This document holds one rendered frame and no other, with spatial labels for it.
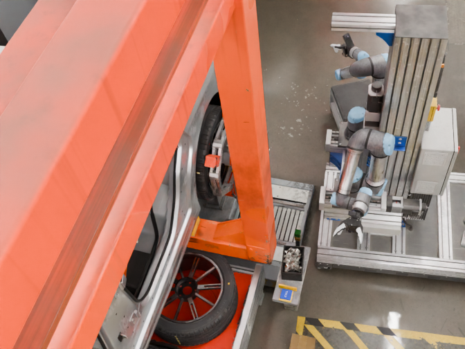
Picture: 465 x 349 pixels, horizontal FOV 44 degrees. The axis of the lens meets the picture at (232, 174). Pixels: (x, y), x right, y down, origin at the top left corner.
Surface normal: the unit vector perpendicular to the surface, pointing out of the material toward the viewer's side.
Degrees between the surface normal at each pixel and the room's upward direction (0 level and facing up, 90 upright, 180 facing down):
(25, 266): 90
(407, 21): 0
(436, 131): 0
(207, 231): 0
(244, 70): 90
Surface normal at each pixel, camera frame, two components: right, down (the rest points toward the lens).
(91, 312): 0.96, 0.16
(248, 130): -0.27, 0.80
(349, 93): -0.11, -0.58
